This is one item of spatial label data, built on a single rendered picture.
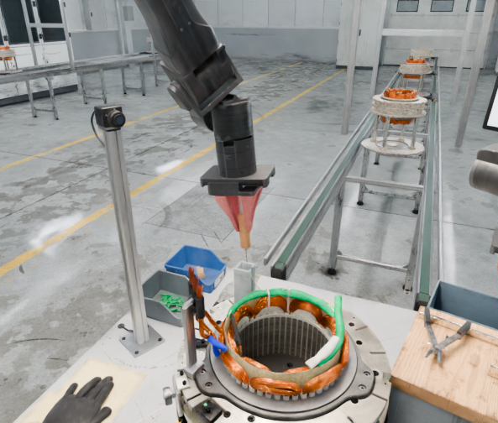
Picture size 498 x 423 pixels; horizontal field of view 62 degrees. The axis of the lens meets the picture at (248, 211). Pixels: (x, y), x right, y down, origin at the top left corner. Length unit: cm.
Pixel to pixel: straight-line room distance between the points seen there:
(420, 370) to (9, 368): 206
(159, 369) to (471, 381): 69
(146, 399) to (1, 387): 140
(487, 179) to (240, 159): 35
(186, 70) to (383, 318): 95
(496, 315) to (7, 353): 221
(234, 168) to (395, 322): 81
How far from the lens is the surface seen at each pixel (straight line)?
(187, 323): 58
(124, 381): 110
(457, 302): 97
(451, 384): 73
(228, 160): 59
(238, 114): 57
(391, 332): 124
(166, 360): 112
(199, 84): 54
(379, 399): 64
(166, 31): 50
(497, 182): 66
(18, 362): 247
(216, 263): 140
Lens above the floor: 156
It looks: 26 degrees down
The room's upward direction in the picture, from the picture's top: straight up
